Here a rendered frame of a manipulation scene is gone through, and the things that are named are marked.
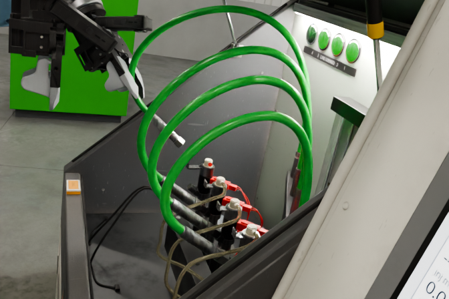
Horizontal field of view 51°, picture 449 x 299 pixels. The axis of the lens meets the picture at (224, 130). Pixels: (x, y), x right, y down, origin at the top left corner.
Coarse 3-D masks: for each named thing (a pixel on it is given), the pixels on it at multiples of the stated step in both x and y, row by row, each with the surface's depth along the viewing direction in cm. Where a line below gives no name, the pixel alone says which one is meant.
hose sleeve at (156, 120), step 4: (156, 116) 99; (152, 120) 99; (156, 120) 99; (160, 120) 99; (156, 124) 99; (160, 124) 99; (164, 124) 99; (160, 128) 99; (172, 132) 100; (172, 136) 99; (176, 136) 100; (172, 140) 100
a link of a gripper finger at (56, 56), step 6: (60, 42) 74; (60, 48) 72; (54, 54) 73; (60, 54) 73; (54, 60) 73; (60, 60) 73; (54, 66) 73; (60, 66) 73; (54, 72) 74; (60, 72) 74; (54, 78) 75; (60, 78) 75; (54, 84) 75
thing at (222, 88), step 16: (240, 80) 71; (256, 80) 71; (272, 80) 72; (208, 96) 70; (304, 112) 76; (304, 128) 78; (160, 144) 70; (176, 208) 75; (192, 224) 78; (208, 224) 79
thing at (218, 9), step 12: (192, 12) 91; (204, 12) 91; (216, 12) 91; (228, 12) 91; (240, 12) 90; (252, 12) 90; (168, 24) 92; (276, 24) 90; (156, 36) 93; (288, 36) 91; (144, 48) 94; (132, 60) 95; (300, 60) 92; (132, 72) 96; (132, 96) 98; (144, 108) 98; (300, 144) 98
